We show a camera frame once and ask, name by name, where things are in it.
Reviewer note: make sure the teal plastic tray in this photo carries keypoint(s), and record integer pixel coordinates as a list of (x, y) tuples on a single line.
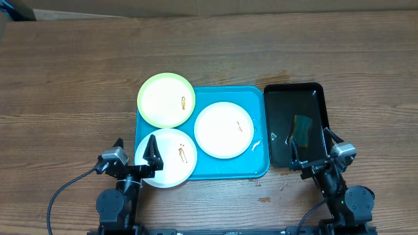
[(255, 161)]

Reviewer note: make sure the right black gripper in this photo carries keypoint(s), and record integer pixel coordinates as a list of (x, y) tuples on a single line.
[(312, 166)]

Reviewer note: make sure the green yellow sponge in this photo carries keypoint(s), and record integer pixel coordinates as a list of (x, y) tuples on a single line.
[(300, 131)]

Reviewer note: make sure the white plate with sauce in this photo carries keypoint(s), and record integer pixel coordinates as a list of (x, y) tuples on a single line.
[(179, 155)]

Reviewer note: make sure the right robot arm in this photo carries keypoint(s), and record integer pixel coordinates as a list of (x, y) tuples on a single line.
[(350, 207)]

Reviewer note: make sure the dark object top-left corner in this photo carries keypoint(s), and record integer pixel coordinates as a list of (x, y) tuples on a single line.
[(18, 10)]

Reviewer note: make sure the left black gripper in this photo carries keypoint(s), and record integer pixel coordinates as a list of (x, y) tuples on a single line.
[(153, 164)]

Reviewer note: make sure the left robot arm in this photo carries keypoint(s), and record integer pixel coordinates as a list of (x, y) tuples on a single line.
[(117, 207)]

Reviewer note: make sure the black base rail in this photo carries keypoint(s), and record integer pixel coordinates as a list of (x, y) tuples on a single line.
[(292, 230)]

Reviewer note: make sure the black water tray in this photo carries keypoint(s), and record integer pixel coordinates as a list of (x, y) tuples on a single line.
[(282, 102)]

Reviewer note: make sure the green rimmed plate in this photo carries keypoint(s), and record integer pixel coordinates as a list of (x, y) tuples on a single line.
[(166, 100)]

